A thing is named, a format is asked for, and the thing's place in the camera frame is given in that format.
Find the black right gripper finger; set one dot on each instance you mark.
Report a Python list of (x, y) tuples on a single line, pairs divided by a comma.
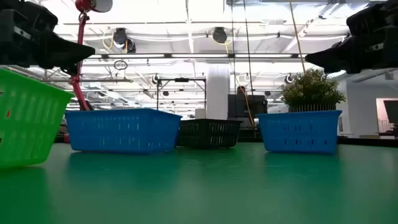
[(345, 56)]

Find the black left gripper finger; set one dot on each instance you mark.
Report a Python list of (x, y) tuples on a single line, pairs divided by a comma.
[(65, 51)]

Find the green plastic basket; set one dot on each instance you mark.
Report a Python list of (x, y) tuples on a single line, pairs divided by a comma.
[(28, 124)]

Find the blue plastic basket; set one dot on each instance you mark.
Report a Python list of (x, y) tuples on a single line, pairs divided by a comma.
[(124, 130), (298, 130)]

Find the black plastic basket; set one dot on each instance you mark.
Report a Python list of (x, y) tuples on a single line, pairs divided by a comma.
[(208, 133)]

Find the potted plant in ribbed pot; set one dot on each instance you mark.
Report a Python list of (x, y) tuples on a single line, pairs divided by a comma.
[(312, 90)]

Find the red desk lamp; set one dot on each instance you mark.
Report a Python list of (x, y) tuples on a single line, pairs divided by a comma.
[(83, 5)]

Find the dark monitor screen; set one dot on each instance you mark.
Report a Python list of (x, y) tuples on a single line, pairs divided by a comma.
[(391, 110)]

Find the dark equipment box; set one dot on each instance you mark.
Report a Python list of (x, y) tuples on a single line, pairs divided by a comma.
[(237, 105)]

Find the black metal frame stand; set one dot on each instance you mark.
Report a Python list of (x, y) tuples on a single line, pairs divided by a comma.
[(182, 80)]

